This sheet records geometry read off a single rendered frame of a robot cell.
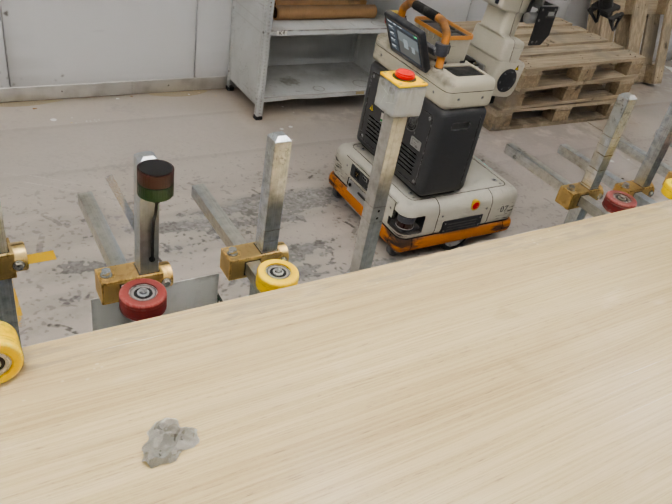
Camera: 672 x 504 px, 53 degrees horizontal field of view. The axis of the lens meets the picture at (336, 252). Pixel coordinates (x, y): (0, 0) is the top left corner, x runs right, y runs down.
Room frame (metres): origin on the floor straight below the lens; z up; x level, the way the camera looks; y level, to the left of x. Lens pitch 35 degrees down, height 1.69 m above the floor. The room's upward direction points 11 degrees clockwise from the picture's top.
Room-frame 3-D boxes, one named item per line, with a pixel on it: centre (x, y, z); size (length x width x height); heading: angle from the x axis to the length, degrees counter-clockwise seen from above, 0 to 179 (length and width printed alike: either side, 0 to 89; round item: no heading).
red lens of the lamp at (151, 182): (0.96, 0.32, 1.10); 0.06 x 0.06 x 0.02
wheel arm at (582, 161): (1.92, -0.79, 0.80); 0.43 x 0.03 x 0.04; 37
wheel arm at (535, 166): (1.77, -0.59, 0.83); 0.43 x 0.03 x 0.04; 37
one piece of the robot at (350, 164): (2.63, -0.09, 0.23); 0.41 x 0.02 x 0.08; 36
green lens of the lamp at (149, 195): (0.96, 0.32, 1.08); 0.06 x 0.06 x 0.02
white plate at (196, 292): (1.03, 0.34, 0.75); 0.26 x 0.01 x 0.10; 127
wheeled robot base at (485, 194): (2.84, -0.34, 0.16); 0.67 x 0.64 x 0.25; 126
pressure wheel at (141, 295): (0.88, 0.31, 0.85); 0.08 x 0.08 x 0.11
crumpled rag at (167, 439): (0.59, 0.18, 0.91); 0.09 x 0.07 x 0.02; 152
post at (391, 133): (1.30, -0.07, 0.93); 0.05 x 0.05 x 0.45; 37
